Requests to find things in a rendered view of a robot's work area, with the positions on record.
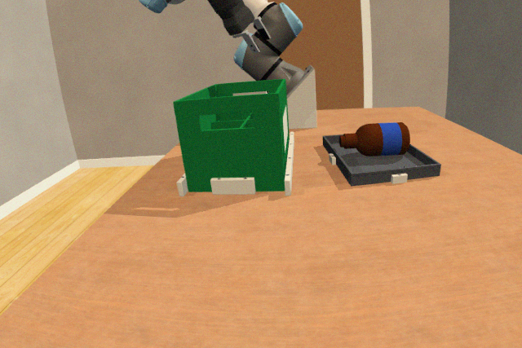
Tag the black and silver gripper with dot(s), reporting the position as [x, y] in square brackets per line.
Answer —
[236, 17]

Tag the green crate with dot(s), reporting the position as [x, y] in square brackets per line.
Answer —
[258, 151]

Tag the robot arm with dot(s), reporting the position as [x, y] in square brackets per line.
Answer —
[282, 25]

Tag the blue and brown bottle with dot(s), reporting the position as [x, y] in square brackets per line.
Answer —
[378, 139]

